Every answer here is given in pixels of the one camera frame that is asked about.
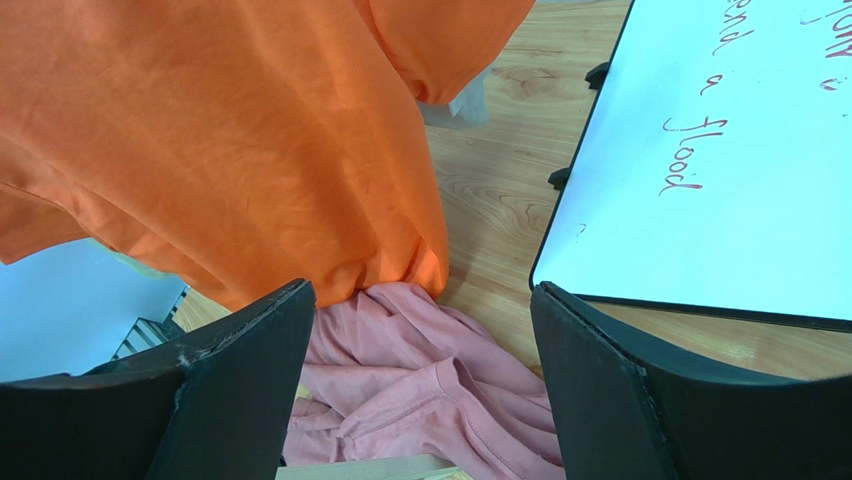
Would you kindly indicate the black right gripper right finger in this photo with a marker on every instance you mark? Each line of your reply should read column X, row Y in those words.
column 629, row 405

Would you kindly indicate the dusty pink t-shirt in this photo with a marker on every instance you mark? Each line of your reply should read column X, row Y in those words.
column 390, row 373

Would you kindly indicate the white whiteboard black frame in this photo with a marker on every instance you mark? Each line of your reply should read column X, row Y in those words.
column 713, row 175

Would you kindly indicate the wooden clothes rack frame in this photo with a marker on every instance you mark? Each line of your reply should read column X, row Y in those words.
column 427, row 467

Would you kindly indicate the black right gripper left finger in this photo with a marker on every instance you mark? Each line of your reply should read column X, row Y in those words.
column 212, row 404

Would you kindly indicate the orange t-shirt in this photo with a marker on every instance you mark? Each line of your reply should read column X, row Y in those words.
column 238, row 144

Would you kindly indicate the beige t-shirt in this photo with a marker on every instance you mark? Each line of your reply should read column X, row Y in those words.
column 466, row 111

